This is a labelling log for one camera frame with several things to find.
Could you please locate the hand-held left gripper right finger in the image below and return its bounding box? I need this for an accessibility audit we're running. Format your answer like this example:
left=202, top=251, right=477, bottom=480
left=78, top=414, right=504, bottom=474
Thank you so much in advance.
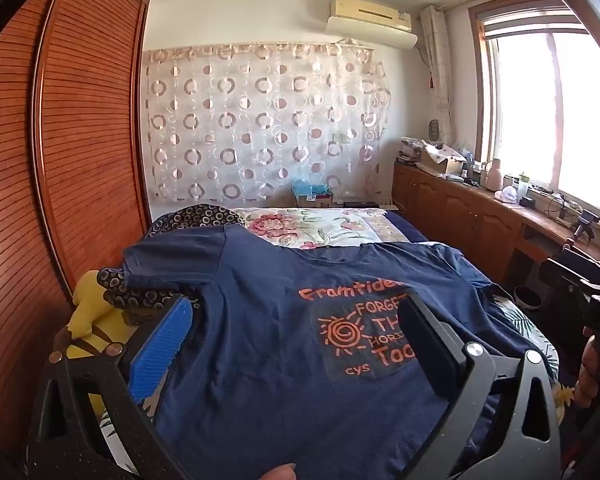
left=397, top=294, right=563, bottom=480

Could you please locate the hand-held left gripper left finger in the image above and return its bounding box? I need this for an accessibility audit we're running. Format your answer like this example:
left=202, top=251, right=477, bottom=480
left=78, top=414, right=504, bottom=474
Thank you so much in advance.
left=27, top=295, right=196, bottom=480

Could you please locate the navy printed T-shirt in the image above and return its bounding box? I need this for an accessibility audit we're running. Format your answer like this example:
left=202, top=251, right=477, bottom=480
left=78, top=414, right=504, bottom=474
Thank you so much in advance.
left=122, top=225, right=561, bottom=480

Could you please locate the person's right hand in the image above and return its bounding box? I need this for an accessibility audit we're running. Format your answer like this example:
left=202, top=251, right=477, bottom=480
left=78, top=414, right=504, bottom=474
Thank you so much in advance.
left=577, top=327, right=600, bottom=408

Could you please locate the person's left hand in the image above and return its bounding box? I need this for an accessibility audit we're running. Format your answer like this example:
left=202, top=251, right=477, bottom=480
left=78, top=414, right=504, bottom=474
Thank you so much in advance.
left=257, top=462, right=297, bottom=480

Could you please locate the dark medallion print garment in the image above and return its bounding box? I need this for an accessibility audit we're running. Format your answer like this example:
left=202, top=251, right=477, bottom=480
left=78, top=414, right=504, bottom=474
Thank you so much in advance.
left=97, top=267, right=201, bottom=311
left=147, top=203, right=246, bottom=238

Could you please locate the dark round bin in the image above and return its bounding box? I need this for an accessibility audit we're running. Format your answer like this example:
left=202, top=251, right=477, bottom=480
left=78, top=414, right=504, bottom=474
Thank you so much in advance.
left=512, top=285, right=546, bottom=321

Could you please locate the yellow plush toy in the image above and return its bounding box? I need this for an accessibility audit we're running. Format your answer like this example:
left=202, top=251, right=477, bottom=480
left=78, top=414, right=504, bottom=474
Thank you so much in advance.
left=62, top=270, right=131, bottom=416

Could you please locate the black mini tripod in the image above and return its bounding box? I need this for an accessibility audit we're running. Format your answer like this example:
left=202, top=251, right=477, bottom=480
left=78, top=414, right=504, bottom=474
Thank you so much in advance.
left=572, top=209, right=600, bottom=246

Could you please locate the navy blue blanket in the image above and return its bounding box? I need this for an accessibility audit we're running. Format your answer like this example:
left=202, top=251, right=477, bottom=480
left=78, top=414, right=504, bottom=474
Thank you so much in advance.
left=380, top=210, right=431, bottom=243

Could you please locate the wooden cabinet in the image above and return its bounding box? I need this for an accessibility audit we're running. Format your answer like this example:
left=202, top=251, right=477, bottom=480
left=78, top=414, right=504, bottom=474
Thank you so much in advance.
left=392, top=162, right=600, bottom=286

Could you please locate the pink bottle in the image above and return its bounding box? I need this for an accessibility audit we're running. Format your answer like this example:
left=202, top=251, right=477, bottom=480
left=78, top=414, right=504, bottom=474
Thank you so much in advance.
left=485, top=158, right=506, bottom=191

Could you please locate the floral quilt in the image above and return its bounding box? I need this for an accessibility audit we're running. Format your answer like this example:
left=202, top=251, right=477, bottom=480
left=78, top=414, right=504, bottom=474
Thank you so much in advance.
left=230, top=206, right=396, bottom=251

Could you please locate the small cardboard box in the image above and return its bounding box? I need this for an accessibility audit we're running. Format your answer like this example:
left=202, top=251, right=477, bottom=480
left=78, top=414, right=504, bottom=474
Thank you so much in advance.
left=295, top=191, right=335, bottom=209

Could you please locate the open cardboard box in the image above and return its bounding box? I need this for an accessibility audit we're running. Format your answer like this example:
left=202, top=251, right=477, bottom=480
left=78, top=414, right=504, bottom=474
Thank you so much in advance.
left=420, top=142, right=466, bottom=176

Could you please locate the wooden-framed window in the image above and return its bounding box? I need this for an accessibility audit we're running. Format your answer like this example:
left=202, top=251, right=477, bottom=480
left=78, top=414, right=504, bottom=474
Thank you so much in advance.
left=472, top=0, right=600, bottom=226

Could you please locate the stack of small boxes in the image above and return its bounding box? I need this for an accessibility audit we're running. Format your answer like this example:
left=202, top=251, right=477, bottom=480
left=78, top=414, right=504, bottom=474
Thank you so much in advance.
left=397, top=137, right=423, bottom=163

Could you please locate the sheer circle-patterned curtain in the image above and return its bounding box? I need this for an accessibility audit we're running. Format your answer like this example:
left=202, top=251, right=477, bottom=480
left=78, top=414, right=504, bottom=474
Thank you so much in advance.
left=142, top=42, right=393, bottom=206

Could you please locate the tied window curtain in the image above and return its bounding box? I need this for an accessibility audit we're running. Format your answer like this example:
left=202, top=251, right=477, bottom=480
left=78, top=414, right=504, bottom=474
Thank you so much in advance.
left=420, top=5, right=456, bottom=143

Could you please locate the white air conditioner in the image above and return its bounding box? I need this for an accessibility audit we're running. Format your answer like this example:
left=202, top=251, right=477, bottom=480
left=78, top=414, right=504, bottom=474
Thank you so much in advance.
left=327, top=0, right=416, bottom=48

